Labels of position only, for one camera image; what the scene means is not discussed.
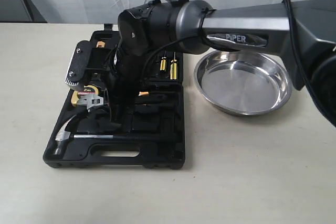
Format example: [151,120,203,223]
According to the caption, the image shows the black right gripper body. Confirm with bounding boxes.
[86,45,142,124]

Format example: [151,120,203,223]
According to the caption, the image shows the adjustable wrench black handle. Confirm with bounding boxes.
[77,94,104,112]

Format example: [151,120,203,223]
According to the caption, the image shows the black plastic tool case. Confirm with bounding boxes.
[43,24,185,169]

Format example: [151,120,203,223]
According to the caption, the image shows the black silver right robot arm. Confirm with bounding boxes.
[108,0,335,124]

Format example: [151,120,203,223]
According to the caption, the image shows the yellow utility knife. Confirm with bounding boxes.
[96,41,106,48]

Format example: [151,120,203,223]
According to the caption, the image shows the yellow measuring tape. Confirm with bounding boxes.
[70,84,101,107]

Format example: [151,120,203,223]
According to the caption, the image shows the small yellow black screwdriver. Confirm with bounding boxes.
[160,51,167,72]

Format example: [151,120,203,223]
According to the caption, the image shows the large yellow black screwdriver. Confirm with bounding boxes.
[170,53,178,80]

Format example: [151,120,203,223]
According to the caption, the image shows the round stainless steel tray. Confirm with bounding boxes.
[193,51,292,116]

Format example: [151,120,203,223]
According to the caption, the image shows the yellow handled pliers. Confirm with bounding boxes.
[138,91,149,97]

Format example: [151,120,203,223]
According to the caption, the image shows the claw hammer black handle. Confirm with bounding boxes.
[52,115,177,156]

